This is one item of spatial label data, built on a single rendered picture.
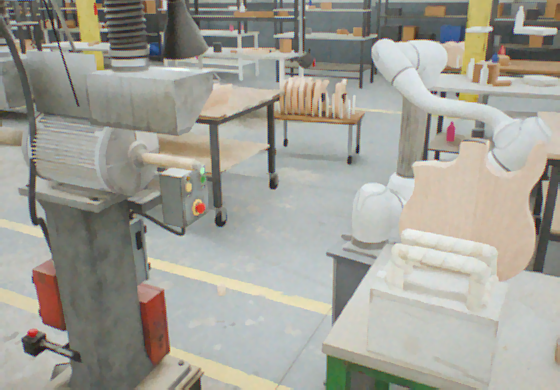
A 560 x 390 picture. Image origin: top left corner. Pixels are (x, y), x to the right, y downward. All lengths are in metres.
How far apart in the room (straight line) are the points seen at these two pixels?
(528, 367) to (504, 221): 0.36
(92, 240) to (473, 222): 1.18
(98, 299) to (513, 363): 1.30
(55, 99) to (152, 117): 0.45
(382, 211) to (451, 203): 0.68
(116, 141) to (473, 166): 1.00
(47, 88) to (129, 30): 0.43
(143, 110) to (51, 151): 0.45
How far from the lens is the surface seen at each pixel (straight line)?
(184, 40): 1.53
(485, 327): 1.18
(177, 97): 1.33
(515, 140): 1.73
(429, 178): 1.46
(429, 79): 2.11
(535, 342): 1.44
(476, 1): 8.09
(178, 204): 1.90
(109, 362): 2.08
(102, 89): 1.48
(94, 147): 1.64
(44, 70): 1.76
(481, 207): 1.46
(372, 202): 2.10
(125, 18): 1.44
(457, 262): 1.13
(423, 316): 1.20
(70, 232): 1.86
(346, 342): 1.32
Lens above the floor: 1.74
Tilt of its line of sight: 20 degrees down
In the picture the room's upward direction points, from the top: 1 degrees counter-clockwise
